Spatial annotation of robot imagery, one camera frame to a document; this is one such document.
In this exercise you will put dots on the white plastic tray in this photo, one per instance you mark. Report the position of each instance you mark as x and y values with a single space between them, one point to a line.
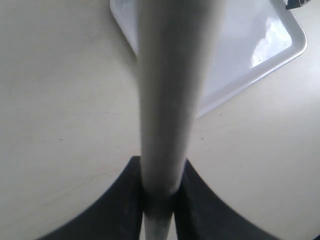
255 38

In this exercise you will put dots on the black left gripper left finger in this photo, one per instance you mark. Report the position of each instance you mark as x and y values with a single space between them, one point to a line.
116 215

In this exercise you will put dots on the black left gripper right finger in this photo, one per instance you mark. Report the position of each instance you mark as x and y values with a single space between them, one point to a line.
200 214

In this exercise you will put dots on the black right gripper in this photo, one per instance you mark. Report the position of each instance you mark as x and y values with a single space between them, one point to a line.
294 4

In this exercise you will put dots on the white drumstick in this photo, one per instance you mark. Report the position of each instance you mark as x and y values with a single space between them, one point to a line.
176 41

